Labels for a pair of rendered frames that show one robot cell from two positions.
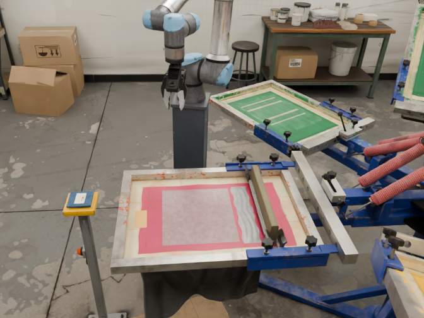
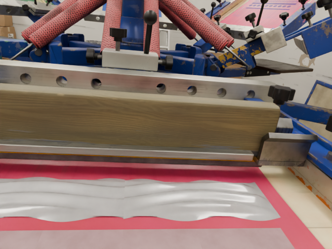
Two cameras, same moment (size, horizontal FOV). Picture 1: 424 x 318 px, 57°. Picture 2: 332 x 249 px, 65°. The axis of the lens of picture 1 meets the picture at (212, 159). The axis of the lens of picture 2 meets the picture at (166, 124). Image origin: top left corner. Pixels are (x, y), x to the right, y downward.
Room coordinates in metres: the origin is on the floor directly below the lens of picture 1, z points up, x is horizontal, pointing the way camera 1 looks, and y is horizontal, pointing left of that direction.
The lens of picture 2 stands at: (1.24, 0.10, 1.15)
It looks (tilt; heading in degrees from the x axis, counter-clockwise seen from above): 22 degrees down; 268
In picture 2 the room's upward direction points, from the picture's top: 6 degrees clockwise
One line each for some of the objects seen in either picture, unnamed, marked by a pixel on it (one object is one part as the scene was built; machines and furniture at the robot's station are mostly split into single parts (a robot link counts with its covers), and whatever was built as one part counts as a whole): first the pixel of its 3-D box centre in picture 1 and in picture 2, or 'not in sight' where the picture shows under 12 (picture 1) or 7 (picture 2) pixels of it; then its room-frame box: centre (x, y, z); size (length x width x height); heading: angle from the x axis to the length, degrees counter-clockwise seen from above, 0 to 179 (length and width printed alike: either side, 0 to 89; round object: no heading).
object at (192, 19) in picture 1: (182, 24); not in sight; (1.54, 0.14, 1.66); 0.11 x 0.11 x 0.08; 67
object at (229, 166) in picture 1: (256, 170); not in sight; (1.56, -0.22, 0.98); 0.30 x 0.05 x 0.07; 98
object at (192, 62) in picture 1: (192, 67); not in sight; (1.87, 0.12, 1.37); 0.13 x 0.12 x 0.14; 68
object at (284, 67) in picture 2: not in sight; (227, 71); (0.86, -1.47, 0.91); 1.34 x 0.40 x 0.08; 38
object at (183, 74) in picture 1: (175, 72); not in sight; (1.44, 0.16, 1.50); 0.09 x 0.08 x 0.12; 175
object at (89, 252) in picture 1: (94, 274); not in sight; (1.30, 0.56, 0.48); 0.22 x 0.22 x 0.96; 8
